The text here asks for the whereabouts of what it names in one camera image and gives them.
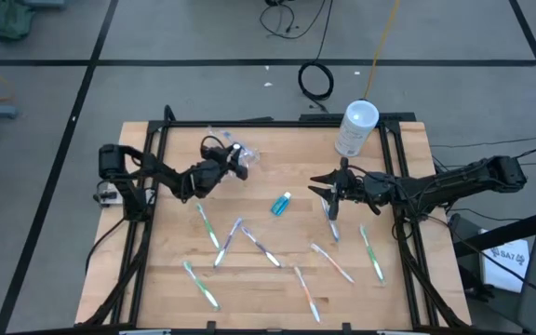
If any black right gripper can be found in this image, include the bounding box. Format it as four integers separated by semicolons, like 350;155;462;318
308;156;394;221

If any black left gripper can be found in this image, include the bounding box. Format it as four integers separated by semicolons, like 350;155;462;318
200;142;249;187

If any orange toothbrush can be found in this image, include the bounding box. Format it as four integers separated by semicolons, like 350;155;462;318
309;242;356;285
292;265;323;325

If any green toothbrush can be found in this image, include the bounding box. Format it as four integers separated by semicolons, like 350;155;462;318
358;223;387;286
181;260;222;313
195;202;222;250

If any purple toothbrush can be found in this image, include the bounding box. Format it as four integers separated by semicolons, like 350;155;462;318
240;225;284;270
212;216;245;269

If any clear plastic bag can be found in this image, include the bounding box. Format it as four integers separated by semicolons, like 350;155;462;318
205;124;262;169

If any white wipes canister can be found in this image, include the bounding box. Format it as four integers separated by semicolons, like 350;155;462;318
333;99;381;158

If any white control box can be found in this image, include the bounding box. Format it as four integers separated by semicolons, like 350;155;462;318
93;181;125;208

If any black beam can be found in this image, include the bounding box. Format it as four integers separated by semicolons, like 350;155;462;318
451;204;536;260

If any white printed box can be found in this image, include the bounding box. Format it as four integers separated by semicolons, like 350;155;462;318
478;227;532;294

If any green bag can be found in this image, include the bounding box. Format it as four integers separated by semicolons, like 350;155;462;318
0;0;36;41

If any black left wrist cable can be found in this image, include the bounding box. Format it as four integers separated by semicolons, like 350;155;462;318
200;135;226;157

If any black aluminium table frame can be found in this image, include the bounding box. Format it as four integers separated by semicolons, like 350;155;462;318
79;104;472;329

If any black coiled cable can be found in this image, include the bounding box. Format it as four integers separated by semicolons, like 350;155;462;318
297;0;337;114

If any black looped cable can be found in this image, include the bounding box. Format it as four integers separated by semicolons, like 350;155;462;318
258;0;328;41

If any yellow cable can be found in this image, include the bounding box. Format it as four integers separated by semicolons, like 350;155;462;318
363;0;402;101

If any thin black cable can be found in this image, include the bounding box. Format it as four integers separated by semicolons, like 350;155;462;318
430;134;536;150

